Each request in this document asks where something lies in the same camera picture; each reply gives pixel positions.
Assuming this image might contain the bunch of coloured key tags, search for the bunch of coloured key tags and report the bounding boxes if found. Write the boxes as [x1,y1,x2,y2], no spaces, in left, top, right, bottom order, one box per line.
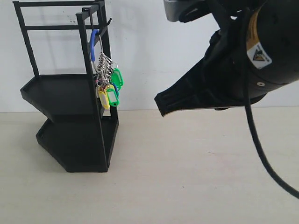
[89,29,124,110]

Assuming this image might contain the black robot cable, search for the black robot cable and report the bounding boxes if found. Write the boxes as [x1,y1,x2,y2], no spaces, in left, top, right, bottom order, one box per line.
[240,7,299,199]

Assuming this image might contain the black metal shelf rack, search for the black metal shelf rack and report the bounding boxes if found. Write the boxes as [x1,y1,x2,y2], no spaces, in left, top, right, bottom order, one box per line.
[13,0,119,173]

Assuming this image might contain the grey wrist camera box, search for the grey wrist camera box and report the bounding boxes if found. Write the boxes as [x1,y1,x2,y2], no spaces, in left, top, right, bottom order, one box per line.
[163,0,211,23]

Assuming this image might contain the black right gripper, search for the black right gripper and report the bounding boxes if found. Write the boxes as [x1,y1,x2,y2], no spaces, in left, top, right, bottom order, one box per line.
[154,0,299,117]

